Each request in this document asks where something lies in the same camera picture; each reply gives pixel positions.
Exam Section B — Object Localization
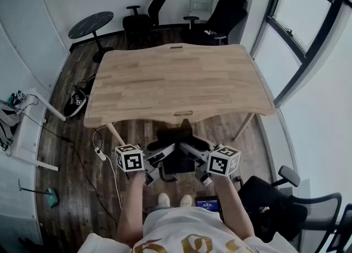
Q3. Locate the white shirt with gold print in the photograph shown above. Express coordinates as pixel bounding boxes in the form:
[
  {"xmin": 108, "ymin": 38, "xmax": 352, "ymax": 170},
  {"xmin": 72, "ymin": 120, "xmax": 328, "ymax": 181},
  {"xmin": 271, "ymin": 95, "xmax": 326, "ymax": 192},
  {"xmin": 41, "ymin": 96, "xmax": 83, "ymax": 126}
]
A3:
[{"xmin": 78, "ymin": 207, "xmax": 300, "ymax": 253}]

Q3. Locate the person's white shoe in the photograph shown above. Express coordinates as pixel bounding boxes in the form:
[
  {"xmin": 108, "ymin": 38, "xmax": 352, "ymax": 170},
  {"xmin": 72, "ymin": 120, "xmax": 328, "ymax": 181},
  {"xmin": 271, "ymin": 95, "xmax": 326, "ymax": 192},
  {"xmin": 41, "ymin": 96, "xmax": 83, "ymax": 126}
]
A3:
[
  {"xmin": 157, "ymin": 192, "xmax": 171, "ymax": 208},
  {"xmin": 179, "ymin": 194, "xmax": 194, "ymax": 208}
]

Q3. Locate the person's left forearm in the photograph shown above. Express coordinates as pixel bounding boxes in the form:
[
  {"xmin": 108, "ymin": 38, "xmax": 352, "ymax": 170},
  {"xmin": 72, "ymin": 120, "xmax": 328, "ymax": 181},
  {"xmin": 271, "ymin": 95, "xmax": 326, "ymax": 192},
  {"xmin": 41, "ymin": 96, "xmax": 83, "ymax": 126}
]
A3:
[{"xmin": 116, "ymin": 171, "xmax": 147, "ymax": 247}]

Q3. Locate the white power strip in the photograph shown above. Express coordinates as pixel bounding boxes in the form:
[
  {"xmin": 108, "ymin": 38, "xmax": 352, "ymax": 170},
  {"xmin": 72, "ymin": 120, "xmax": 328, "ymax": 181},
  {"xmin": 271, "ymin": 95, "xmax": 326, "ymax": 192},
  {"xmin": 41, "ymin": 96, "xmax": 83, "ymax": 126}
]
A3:
[{"xmin": 94, "ymin": 147, "xmax": 108, "ymax": 162}]

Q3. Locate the black mesh office chair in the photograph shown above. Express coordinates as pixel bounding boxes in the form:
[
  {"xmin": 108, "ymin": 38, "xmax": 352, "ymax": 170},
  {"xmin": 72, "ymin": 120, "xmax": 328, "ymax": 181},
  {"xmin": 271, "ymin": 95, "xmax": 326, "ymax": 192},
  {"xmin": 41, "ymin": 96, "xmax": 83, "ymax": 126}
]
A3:
[{"xmin": 122, "ymin": 0, "xmax": 170, "ymax": 36}]

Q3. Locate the wooden table leg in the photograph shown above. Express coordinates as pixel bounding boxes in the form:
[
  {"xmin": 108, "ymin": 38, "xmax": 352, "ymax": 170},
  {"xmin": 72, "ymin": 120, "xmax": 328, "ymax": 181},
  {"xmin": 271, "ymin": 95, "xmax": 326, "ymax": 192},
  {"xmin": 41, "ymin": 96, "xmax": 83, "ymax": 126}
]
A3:
[
  {"xmin": 233, "ymin": 112, "xmax": 256, "ymax": 141},
  {"xmin": 106, "ymin": 122, "xmax": 130, "ymax": 148}
]

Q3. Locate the white power cable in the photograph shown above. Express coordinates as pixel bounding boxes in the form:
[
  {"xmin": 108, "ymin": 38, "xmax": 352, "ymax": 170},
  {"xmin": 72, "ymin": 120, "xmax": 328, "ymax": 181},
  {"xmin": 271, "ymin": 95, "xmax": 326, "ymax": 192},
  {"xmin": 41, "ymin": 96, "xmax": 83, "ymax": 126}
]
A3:
[{"xmin": 92, "ymin": 121, "xmax": 123, "ymax": 211}]

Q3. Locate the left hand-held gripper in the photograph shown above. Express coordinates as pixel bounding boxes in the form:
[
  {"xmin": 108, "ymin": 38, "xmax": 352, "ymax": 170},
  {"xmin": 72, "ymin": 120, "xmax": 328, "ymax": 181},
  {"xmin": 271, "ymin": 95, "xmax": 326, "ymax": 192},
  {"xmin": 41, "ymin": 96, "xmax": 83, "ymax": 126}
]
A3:
[{"xmin": 115, "ymin": 140, "xmax": 177, "ymax": 186}]

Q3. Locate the spare hand-held gripper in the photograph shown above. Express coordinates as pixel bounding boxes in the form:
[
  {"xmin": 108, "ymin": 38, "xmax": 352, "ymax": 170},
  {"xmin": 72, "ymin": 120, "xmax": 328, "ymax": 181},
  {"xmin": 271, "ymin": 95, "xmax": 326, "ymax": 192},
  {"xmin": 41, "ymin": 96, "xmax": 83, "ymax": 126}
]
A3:
[{"xmin": 14, "ymin": 89, "xmax": 28, "ymax": 102}]

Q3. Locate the white wooden chair frame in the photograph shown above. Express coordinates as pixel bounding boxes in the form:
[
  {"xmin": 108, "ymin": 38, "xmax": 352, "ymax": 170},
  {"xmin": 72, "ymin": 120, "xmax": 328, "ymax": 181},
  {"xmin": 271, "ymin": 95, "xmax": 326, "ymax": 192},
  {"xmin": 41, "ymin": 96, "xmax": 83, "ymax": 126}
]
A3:
[{"xmin": 189, "ymin": 0, "xmax": 214, "ymax": 23}]

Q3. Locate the green floor squeegee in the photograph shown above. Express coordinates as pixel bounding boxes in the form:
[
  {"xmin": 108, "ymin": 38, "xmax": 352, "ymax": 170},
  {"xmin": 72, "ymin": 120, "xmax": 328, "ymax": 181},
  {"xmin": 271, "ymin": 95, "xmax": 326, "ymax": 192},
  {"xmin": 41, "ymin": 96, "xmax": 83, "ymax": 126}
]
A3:
[{"xmin": 18, "ymin": 178, "xmax": 59, "ymax": 208}]

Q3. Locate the person's left white shoe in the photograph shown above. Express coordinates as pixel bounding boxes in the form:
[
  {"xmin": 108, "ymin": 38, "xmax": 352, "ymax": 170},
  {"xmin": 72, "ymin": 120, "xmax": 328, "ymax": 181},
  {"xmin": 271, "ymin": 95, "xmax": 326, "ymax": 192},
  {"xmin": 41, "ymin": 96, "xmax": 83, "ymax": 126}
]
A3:
[{"xmin": 157, "ymin": 192, "xmax": 171, "ymax": 208}]

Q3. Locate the round black marble side table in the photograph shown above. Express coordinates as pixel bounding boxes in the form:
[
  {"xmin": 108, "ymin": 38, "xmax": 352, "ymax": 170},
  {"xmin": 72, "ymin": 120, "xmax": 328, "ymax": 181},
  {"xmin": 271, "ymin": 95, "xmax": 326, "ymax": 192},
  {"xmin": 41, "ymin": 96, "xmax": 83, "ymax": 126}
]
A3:
[{"xmin": 68, "ymin": 11, "xmax": 115, "ymax": 63}]

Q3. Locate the person's right white shoe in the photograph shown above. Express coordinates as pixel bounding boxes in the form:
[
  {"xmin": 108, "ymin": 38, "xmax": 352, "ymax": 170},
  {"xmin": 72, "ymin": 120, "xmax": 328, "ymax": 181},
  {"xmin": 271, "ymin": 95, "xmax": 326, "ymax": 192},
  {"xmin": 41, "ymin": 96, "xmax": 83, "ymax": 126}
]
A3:
[{"xmin": 179, "ymin": 194, "xmax": 194, "ymax": 208}]

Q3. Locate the dark office chair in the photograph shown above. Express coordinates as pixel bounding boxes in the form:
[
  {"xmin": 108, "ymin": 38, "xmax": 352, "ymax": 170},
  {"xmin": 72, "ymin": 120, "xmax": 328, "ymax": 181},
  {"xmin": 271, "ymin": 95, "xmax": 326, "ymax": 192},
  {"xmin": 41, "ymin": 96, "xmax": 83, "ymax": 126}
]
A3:
[{"xmin": 326, "ymin": 202, "xmax": 352, "ymax": 253}]

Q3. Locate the person's right forearm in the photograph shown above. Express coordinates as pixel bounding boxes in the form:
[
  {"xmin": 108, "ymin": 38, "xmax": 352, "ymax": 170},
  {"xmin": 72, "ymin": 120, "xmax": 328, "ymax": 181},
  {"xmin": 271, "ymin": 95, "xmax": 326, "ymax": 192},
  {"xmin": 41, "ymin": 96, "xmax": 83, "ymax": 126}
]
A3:
[{"xmin": 212, "ymin": 175, "xmax": 256, "ymax": 241}]

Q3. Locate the white metal desk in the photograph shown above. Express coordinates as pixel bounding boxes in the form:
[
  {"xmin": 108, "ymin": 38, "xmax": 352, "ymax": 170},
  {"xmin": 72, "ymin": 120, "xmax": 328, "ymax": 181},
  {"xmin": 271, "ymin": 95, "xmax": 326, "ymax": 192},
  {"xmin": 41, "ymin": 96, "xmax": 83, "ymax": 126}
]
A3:
[{"xmin": 0, "ymin": 87, "xmax": 67, "ymax": 172}]

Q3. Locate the black floor cable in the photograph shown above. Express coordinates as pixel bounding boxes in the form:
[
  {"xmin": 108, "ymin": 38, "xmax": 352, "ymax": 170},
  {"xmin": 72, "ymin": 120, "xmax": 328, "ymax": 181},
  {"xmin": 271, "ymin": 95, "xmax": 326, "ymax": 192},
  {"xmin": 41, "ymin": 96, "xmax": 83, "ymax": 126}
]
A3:
[{"xmin": 26, "ymin": 93, "xmax": 119, "ymax": 226}]

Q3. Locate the black padded office chair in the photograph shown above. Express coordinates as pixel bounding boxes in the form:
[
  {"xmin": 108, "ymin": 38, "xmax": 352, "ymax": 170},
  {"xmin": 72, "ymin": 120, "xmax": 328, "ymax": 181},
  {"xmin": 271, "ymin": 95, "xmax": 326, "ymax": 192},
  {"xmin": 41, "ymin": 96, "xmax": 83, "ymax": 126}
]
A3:
[{"xmin": 180, "ymin": 0, "xmax": 249, "ymax": 46}]

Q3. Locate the grey mesh office chair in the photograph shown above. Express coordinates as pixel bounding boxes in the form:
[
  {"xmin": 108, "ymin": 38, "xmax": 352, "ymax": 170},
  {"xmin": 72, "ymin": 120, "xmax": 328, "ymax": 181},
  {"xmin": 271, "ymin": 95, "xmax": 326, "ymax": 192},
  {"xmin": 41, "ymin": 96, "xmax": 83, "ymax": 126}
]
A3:
[{"xmin": 237, "ymin": 164, "xmax": 344, "ymax": 250}]

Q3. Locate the black window frame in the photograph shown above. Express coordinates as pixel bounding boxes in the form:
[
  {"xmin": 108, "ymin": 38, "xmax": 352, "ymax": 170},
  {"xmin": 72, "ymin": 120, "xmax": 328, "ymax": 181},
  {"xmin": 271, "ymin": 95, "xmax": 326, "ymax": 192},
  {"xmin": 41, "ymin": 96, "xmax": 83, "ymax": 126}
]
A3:
[{"xmin": 251, "ymin": 0, "xmax": 352, "ymax": 107}]

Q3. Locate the black device with lit screen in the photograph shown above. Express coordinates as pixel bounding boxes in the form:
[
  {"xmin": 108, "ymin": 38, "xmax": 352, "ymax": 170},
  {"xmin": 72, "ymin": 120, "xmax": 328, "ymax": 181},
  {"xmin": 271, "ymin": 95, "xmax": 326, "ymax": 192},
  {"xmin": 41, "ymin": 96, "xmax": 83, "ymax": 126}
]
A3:
[{"xmin": 194, "ymin": 196, "xmax": 221, "ymax": 214}]

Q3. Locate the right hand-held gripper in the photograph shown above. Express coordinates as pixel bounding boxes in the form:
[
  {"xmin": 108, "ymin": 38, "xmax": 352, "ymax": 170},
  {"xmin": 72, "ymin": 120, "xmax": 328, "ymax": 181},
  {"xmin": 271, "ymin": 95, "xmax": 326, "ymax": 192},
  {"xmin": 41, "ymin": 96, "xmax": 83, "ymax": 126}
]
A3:
[{"xmin": 180, "ymin": 136, "xmax": 241, "ymax": 188}]

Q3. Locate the black looped cable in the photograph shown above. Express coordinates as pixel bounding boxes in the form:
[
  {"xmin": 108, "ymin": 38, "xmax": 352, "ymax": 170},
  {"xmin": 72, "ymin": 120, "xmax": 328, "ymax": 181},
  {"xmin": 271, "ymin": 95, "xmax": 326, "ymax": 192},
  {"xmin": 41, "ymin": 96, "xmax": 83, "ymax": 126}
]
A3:
[{"xmin": 160, "ymin": 167, "xmax": 178, "ymax": 183}]

